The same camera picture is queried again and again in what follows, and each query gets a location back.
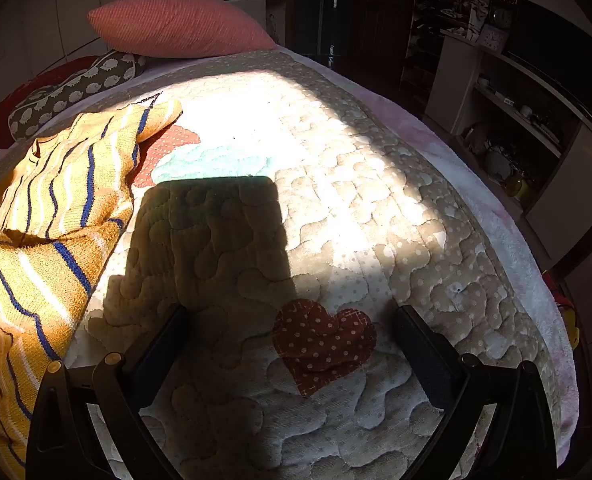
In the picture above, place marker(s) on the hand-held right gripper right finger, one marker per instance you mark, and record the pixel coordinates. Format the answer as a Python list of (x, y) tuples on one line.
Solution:
[(433, 360)]

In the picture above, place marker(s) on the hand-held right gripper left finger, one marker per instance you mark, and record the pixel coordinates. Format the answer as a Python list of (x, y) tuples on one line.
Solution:
[(157, 355)]

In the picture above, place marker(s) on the yellow striped knit sweater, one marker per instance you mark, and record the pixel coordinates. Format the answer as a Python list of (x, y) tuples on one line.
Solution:
[(51, 240)]

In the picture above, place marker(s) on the yellow toy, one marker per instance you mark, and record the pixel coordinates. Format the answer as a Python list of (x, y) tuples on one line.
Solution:
[(571, 327)]

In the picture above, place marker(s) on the white fleece blanket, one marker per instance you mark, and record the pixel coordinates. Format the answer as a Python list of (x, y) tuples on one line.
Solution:
[(500, 200)]

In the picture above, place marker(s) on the beige quilted heart blanket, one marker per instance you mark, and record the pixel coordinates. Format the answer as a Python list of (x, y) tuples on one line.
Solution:
[(326, 210)]

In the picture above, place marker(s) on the yellow glass jar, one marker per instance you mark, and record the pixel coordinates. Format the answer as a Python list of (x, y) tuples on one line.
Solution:
[(516, 184)]

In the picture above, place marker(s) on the white shelf unit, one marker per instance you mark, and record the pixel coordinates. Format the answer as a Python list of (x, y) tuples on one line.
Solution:
[(515, 125)]

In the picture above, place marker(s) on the grey hedgehog print pillow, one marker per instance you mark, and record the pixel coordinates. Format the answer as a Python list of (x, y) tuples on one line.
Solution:
[(71, 90)]

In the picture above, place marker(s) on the red printed cushion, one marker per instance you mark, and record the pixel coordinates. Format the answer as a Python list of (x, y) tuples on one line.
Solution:
[(6, 90)]

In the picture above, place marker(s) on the white alarm clock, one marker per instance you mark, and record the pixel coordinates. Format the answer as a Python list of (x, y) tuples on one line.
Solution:
[(493, 39)]

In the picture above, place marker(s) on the black television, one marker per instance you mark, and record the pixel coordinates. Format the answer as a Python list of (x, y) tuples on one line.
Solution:
[(560, 55)]

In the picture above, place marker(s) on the pink ribbed pillow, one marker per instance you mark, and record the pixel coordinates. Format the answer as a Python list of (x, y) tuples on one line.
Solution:
[(176, 22)]

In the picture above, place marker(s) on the dark ornate clock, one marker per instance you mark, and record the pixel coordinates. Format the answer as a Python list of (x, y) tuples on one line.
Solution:
[(501, 10)]

